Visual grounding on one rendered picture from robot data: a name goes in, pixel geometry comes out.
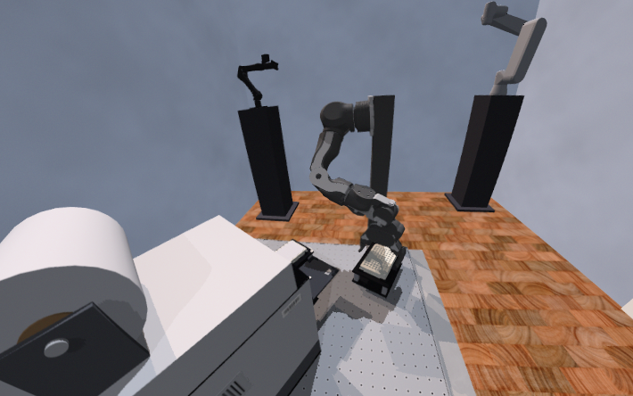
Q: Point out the white material roll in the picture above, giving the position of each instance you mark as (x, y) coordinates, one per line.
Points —
(60, 260)

